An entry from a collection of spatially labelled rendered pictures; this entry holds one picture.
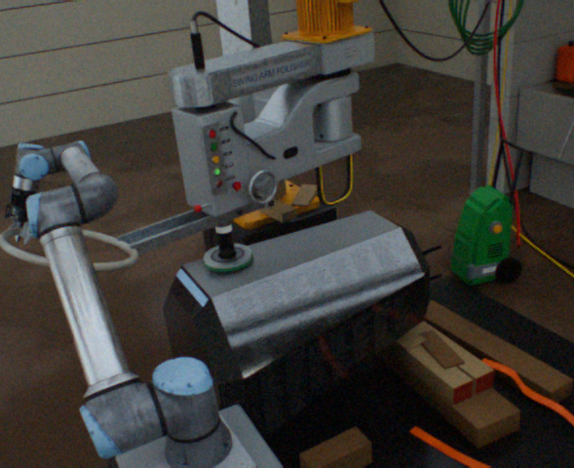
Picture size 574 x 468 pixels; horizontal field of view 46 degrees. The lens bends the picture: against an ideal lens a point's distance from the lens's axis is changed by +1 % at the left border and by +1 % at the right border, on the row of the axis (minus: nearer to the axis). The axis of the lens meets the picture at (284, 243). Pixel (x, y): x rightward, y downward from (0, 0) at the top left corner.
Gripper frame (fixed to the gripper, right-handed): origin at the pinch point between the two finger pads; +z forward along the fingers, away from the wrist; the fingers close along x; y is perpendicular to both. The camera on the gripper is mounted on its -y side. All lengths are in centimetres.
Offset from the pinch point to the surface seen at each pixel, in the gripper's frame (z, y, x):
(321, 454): 71, -58, 121
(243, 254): -3, -61, 66
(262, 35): -100, -123, 28
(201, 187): -31, -39, 50
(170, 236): -11, -27, 47
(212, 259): 1, -55, 55
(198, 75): -74, -24, 48
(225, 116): -61, -35, 56
